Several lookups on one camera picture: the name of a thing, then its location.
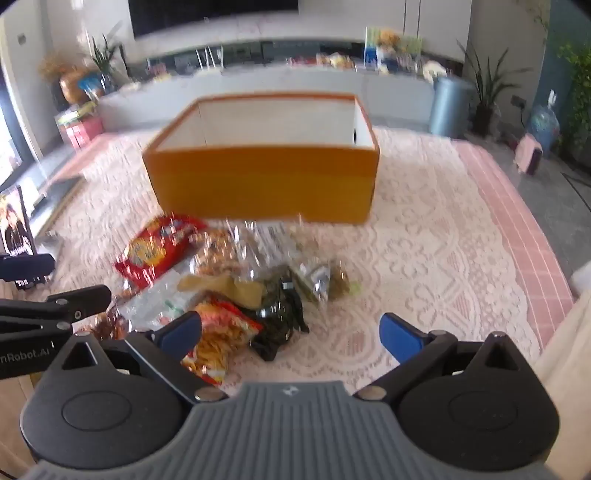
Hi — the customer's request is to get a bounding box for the dark red jerky packet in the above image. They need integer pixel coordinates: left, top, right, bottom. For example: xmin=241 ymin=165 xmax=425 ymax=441
xmin=73 ymin=306 xmax=128 ymax=341

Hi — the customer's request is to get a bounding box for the orange chip bag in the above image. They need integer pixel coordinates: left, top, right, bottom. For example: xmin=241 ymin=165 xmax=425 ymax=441
xmin=182 ymin=297 xmax=263 ymax=385

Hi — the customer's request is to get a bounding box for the red snack bag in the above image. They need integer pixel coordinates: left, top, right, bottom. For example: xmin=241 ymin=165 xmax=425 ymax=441
xmin=114 ymin=213 xmax=207 ymax=289

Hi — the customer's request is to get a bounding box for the clear bag of nuts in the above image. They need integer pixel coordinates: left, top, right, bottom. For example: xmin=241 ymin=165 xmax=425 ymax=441
xmin=177 ymin=228 xmax=266 ymax=309

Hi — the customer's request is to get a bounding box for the dark green snack bag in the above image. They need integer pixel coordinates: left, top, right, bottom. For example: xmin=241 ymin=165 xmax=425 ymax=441
xmin=249 ymin=270 xmax=310 ymax=362

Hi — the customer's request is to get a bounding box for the white clear snack packet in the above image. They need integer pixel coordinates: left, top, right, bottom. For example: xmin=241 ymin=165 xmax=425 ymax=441
xmin=117 ymin=270 xmax=195 ymax=331

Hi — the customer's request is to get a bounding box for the clear bag of white balls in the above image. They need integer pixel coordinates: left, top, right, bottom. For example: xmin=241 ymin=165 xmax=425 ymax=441
xmin=288 ymin=240 xmax=361 ymax=305

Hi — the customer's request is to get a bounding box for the phone with lit screen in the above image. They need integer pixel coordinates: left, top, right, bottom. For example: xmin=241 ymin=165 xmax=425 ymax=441
xmin=1 ymin=185 xmax=36 ymax=256

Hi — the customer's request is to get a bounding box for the pink storage box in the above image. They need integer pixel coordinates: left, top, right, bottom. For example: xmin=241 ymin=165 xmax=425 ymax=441
xmin=58 ymin=116 xmax=104 ymax=150

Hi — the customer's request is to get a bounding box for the brown round vase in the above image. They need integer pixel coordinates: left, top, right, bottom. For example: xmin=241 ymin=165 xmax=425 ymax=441
xmin=59 ymin=69 xmax=90 ymax=105

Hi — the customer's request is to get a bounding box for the potted plant on console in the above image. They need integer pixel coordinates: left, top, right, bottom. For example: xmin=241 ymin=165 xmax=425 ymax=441
xmin=89 ymin=34 xmax=125 ymax=94

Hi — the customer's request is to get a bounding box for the orange cardboard box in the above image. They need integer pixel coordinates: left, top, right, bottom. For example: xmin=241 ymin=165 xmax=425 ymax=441
xmin=142 ymin=92 xmax=380 ymax=224

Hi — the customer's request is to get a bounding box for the pink small heater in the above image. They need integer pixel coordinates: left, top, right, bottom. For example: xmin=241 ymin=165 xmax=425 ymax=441
xmin=514 ymin=134 xmax=543 ymax=176

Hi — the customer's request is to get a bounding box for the tall leafy floor plant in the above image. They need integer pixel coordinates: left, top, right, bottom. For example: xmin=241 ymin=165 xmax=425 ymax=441
xmin=457 ymin=42 xmax=532 ymax=138

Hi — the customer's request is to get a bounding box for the grey metal trash bin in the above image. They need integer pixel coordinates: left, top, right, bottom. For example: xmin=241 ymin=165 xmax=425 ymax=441
xmin=429 ymin=76 xmax=475 ymax=139

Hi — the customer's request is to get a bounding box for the white tv console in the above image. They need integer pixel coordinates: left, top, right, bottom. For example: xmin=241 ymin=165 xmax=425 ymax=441
xmin=98 ymin=64 xmax=438 ymax=133

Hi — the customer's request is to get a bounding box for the blue water jug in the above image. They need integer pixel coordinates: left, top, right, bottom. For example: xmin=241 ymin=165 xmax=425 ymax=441
xmin=527 ymin=90 xmax=560 ymax=154

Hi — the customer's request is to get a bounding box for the climbing green vine plant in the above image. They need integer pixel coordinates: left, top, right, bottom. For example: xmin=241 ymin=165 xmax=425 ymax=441
xmin=558 ymin=42 xmax=591 ymax=155

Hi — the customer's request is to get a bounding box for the white wifi router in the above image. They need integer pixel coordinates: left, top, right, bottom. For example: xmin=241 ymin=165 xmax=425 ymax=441
xmin=195 ymin=46 xmax=224 ymax=73

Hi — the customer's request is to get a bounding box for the teddy bear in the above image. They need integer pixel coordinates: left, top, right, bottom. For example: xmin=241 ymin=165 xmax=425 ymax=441
xmin=377 ymin=29 xmax=401 ymax=50

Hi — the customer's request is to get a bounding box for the black wall television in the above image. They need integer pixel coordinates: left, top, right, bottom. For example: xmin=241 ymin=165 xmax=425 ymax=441
xmin=127 ymin=0 xmax=298 ymax=37

